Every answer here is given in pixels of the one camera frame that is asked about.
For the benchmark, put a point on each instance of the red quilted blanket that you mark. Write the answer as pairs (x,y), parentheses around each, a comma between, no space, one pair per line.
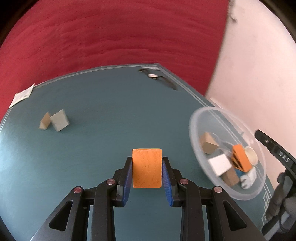
(41,40)

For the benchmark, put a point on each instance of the plain wooden cube block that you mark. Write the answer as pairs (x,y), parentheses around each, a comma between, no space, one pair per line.
(209,142)

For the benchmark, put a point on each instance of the brown wooden rectangular block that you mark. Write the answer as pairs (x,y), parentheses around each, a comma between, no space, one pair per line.
(230,177)

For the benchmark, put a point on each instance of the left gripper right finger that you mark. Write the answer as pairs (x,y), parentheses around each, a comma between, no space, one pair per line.
(203,209)

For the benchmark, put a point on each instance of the large orange wedge block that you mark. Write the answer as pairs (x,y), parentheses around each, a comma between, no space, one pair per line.
(147,168)

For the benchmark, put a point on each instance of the white paper sheet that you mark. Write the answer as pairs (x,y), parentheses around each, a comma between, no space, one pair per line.
(22,95)

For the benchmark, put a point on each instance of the white striped wedge block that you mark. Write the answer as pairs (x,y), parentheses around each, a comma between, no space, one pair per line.
(59,120)

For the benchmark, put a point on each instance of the blue cube block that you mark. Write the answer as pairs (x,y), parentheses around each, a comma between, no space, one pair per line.
(239,172)

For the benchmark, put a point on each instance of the white power adapter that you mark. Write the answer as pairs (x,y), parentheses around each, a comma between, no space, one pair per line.
(248,178)

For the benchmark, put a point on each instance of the black wristwatch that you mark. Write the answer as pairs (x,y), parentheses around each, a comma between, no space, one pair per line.
(163,79)

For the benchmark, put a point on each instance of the white rectangular block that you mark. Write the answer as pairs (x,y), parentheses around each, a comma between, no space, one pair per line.
(220,164)

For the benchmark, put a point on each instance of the clear plastic bowl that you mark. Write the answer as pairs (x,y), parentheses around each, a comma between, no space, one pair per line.
(231,131)

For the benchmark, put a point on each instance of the teal table mat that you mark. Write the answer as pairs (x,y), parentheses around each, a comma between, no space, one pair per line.
(111,111)

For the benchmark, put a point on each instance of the gloved right hand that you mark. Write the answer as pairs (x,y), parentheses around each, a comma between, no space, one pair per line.
(284,195)

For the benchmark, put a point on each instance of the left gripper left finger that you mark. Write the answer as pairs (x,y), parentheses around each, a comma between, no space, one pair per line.
(69,220)

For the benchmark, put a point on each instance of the orange striped wedge block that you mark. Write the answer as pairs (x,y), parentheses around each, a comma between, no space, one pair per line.
(239,159)

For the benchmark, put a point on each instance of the plain wooden wedge block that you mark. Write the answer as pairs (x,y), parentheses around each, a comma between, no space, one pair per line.
(45,121)

